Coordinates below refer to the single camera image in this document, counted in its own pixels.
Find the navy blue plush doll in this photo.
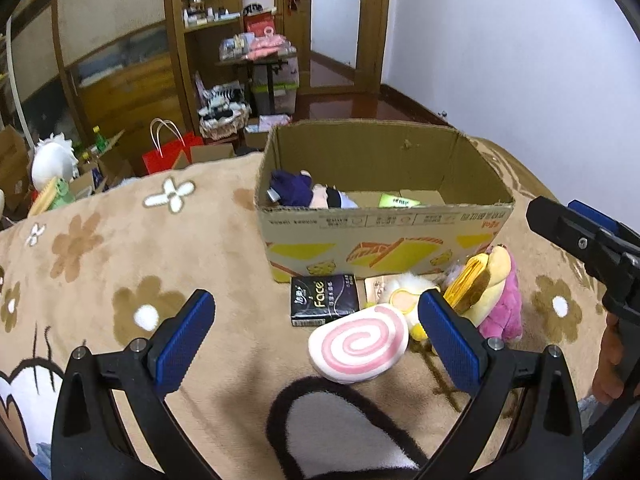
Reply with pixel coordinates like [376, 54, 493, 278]
[270, 170, 360, 210]

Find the black folding table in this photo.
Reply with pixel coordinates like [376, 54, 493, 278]
[216, 54, 299, 116]

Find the white round plush toy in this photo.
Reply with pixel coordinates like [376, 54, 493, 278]
[31, 132, 80, 186]

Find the wooden wardrobe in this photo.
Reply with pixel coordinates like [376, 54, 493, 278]
[0, 0, 193, 153]

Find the person's right hand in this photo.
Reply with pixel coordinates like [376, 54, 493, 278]
[591, 310, 626, 406]

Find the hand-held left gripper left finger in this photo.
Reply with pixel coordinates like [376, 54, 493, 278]
[51, 288, 217, 480]

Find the wooden door frame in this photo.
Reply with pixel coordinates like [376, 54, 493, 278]
[354, 0, 394, 94]

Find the green packet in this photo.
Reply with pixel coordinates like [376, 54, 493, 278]
[378, 192, 431, 209]

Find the pink swirl plush toy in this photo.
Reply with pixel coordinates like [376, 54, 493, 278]
[307, 303, 411, 385]

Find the beige floral printed blanket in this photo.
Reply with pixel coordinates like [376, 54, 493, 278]
[0, 135, 640, 480]

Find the yellow striped toy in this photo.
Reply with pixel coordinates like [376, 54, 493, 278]
[27, 180, 61, 217]

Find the wooden door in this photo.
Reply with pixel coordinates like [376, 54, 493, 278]
[272, 0, 314, 52]

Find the red paper bag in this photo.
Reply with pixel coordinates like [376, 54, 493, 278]
[141, 119, 206, 176]

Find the green frog plush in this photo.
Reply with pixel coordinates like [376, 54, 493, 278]
[47, 177, 77, 211]

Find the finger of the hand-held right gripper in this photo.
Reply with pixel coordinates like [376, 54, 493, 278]
[567, 200, 640, 257]
[526, 196, 626, 281]

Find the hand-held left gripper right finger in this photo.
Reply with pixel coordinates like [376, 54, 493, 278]
[417, 289, 585, 480]

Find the brown card packet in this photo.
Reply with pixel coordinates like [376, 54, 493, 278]
[364, 276, 402, 307]

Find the white and yellow fluffy plush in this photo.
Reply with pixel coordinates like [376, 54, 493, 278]
[364, 270, 442, 344]

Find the red box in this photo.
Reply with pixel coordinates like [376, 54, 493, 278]
[243, 12, 277, 37]

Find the large brown cardboard box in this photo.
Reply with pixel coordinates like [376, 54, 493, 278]
[0, 125, 32, 213]

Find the small brown cardboard box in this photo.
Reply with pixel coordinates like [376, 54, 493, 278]
[172, 143, 236, 171]

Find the wicker basket with socks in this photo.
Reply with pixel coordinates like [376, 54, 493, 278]
[198, 102, 250, 140]

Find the printed cardboard box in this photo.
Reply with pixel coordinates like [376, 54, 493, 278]
[253, 119, 516, 283]

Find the black tissue pack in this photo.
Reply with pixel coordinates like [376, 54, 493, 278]
[290, 274, 362, 327]

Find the clear storage bin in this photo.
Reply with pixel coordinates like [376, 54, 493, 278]
[251, 60, 300, 115]

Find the pink plush toy with sandwich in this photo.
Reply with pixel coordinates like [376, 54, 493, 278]
[442, 242, 524, 343]

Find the pink clothes pile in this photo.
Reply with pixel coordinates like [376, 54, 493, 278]
[248, 34, 297, 59]

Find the open cardboard box with bottles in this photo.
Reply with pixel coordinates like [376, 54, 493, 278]
[69, 130, 135, 198]

